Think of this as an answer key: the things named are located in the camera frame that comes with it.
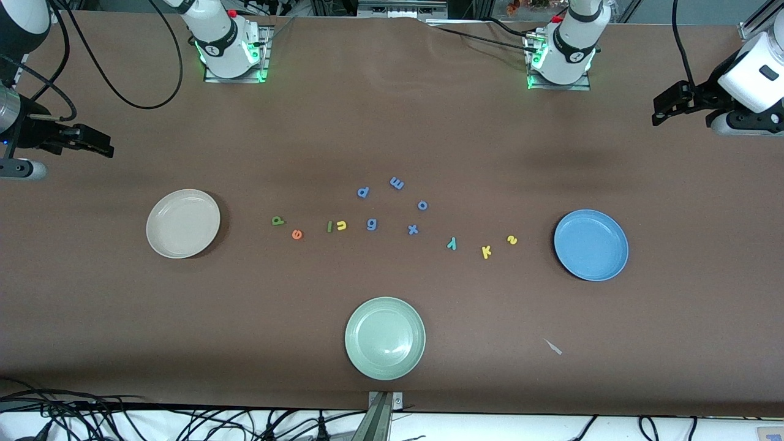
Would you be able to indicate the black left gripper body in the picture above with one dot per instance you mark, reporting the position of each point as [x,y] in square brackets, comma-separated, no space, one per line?
[702,97]

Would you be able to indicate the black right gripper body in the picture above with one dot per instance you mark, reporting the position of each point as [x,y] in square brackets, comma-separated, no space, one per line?
[32,133]

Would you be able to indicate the green letter p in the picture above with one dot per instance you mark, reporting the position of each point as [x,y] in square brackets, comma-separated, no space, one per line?
[278,221]

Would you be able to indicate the yellow letter k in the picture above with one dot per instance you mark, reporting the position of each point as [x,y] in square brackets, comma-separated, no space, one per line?
[486,251]

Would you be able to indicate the teal letter y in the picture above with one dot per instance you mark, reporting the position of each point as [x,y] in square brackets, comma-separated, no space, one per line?
[452,244]

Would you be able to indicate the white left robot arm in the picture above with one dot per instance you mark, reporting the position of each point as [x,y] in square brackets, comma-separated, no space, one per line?
[569,49]

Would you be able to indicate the beige brown plate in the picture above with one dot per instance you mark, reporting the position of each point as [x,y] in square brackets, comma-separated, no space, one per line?
[182,223]

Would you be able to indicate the blue plate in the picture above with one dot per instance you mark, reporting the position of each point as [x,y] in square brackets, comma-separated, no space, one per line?
[591,245]

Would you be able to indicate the orange background object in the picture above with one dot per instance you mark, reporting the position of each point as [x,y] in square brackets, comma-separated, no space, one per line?
[527,5]

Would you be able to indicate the grey tape scrap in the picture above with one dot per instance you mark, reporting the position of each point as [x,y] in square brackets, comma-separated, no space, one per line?
[553,346]

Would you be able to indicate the blue letter p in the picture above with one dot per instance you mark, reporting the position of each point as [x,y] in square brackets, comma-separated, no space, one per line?
[363,192]

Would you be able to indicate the blue letter m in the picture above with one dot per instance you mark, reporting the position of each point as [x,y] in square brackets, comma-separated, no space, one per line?
[397,183]

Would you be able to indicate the grey electronics box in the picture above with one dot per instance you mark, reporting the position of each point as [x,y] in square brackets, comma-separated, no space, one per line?
[401,8]

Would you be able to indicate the blue letter g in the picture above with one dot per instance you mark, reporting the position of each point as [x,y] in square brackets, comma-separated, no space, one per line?
[372,225]

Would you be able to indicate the pale green plate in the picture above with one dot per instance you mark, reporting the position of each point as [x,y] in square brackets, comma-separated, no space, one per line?
[384,338]

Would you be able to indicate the aluminium frame rail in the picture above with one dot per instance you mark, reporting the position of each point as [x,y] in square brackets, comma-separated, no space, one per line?
[756,24]

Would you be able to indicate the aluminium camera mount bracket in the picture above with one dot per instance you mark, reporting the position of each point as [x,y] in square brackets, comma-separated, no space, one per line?
[383,416]

